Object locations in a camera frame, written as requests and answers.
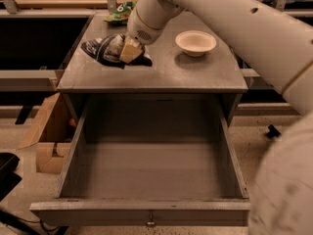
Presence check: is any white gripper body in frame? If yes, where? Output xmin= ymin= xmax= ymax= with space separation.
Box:
xmin=127 ymin=0 xmax=183 ymax=45

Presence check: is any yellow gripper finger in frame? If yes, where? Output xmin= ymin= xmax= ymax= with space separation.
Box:
xmin=119 ymin=36 xmax=143 ymax=64

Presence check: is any blue chip bag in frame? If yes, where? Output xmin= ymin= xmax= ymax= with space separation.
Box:
xmin=81 ymin=33 xmax=153 ymax=69

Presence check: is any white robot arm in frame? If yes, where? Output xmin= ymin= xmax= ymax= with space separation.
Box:
xmin=127 ymin=0 xmax=313 ymax=235

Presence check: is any green chip bag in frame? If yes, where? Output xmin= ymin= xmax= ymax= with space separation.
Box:
xmin=104 ymin=1 xmax=137 ymax=25

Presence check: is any open grey top drawer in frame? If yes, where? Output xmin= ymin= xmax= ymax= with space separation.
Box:
xmin=30 ymin=97 xmax=250 ymax=226

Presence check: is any metal drawer knob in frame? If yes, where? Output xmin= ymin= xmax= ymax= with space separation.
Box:
xmin=146 ymin=215 xmax=157 ymax=227

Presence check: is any white paper bowl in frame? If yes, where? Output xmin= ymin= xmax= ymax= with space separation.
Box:
xmin=175 ymin=30 xmax=217 ymax=57

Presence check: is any grey cabinet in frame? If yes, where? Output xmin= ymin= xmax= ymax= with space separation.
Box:
xmin=58 ymin=12 xmax=247 ymax=118

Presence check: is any cardboard box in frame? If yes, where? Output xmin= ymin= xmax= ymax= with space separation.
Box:
xmin=18 ymin=93 xmax=76 ymax=174

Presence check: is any black stand leg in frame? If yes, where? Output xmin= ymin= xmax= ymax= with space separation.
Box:
xmin=266 ymin=124 xmax=281 ymax=139

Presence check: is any black object at left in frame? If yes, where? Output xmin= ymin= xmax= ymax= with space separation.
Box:
xmin=0 ymin=152 xmax=22 ymax=201

